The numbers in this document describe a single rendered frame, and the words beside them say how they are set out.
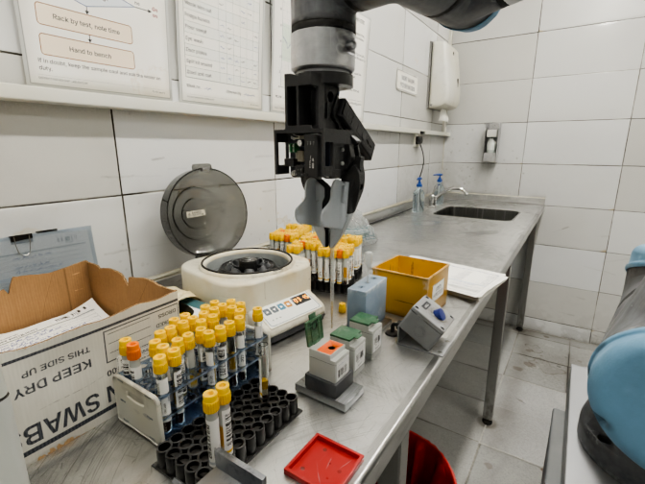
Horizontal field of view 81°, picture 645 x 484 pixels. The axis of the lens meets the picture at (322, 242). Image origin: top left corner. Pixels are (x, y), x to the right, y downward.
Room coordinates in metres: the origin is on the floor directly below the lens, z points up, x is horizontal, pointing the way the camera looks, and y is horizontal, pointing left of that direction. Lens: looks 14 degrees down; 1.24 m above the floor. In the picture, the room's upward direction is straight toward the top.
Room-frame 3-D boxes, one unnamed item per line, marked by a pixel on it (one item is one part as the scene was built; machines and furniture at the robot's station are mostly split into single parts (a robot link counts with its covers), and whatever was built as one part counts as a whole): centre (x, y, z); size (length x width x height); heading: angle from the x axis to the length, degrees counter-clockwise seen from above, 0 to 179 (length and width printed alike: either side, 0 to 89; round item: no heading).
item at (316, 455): (0.37, 0.00, 0.88); 0.07 x 0.07 x 0.01; 56
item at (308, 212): (0.49, 0.02, 1.15); 0.06 x 0.03 x 0.09; 145
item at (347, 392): (0.51, -0.01, 0.89); 0.09 x 0.05 x 0.04; 55
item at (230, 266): (0.81, 0.17, 0.97); 0.15 x 0.15 x 0.07
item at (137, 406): (0.51, 0.18, 0.91); 0.20 x 0.10 x 0.07; 146
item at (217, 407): (0.42, 0.11, 0.93); 0.17 x 0.09 x 0.11; 147
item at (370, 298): (0.72, -0.09, 0.92); 0.10 x 0.07 x 0.10; 148
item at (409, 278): (0.83, -0.20, 0.93); 0.13 x 0.13 x 0.10; 53
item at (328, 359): (0.51, -0.01, 0.92); 0.05 x 0.04 x 0.06; 55
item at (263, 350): (0.47, 0.08, 0.93); 0.01 x 0.01 x 0.10
